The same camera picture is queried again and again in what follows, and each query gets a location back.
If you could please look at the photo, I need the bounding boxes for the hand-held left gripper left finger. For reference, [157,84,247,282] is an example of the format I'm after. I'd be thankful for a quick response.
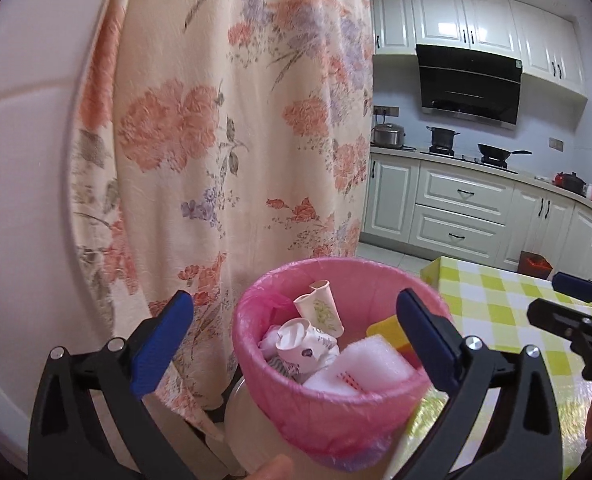
[28,290,198,480]

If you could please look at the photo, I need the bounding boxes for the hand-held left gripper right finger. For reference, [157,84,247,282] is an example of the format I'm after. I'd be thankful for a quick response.
[396,288,563,480]

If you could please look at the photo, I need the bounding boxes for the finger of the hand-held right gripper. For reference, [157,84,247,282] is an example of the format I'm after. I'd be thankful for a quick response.
[526,297,592,344]
[551,271,592,306]

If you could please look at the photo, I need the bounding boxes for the plain yellow sponge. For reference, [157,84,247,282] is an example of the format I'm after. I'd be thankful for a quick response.
[366,314,412,356]

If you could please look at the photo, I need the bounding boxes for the white foam block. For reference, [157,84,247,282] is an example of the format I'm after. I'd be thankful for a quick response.
[303,336,417,395]

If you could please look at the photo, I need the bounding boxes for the white drink carton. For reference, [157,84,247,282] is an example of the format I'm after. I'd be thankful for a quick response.
[293,281,346,339]

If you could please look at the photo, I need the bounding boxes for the paper cup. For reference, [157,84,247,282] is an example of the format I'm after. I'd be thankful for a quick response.
[274,318,340,367]

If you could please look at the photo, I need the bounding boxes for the pink-lined waste bin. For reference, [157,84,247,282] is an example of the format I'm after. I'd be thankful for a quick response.
[232,257,452,472]

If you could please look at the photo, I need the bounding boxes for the person's left hand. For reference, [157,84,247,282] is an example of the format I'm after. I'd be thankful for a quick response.
[246,454,295,480]

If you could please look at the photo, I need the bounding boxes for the floor bin with red bag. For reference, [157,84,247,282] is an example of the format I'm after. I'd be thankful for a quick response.
[518,250,553,280]

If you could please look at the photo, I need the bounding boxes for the yellow checkered tablecloth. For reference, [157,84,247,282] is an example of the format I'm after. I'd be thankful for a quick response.
[401,256,592,480]

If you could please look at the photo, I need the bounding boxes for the dark clay pot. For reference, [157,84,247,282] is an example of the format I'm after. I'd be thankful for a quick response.
[554,172,587,192]

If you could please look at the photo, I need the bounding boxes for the green striped cloth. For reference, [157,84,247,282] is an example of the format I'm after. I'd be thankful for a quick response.
[271,356,299,377]

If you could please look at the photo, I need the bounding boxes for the white lower cabinets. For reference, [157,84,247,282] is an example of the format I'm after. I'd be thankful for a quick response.
[358,152,592,287]

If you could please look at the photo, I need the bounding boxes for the white cabinets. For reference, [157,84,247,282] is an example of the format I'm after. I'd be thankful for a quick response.
[358,152,592,287]
[371,0,590,101]

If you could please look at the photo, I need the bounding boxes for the black frying pan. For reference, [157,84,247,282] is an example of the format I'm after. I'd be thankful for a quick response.
[477,143,533,161]

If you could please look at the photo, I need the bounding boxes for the gas stove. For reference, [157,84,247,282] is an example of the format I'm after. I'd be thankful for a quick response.
[420,147,520,169]

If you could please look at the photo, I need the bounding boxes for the black cooking pot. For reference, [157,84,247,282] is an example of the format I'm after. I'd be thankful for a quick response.
[426,126,461,151]

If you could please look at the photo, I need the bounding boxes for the silver rice cooker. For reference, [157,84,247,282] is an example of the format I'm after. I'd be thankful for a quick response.
[372,122,407,150]

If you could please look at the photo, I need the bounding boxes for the floral curtain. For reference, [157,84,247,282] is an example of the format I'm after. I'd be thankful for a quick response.
[68,0,375,442]

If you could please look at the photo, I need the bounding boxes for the black range hood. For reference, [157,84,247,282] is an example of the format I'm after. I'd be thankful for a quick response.
[416,44,524,131]

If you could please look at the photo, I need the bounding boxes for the white upper cabinets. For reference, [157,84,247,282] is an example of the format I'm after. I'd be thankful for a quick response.
[371,0,590,101]

